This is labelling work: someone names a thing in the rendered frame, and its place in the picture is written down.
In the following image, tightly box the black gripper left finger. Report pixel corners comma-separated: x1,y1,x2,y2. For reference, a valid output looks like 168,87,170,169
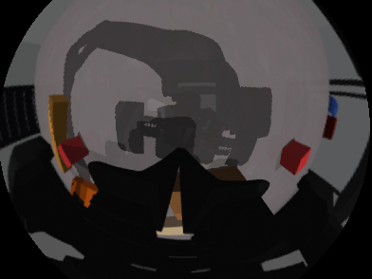
87,148,181,232

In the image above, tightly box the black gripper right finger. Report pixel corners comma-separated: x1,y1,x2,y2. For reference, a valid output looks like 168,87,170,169
180,148,270,234

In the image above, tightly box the orange flat bar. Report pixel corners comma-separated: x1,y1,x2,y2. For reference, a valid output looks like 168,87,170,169
48,93,72,173

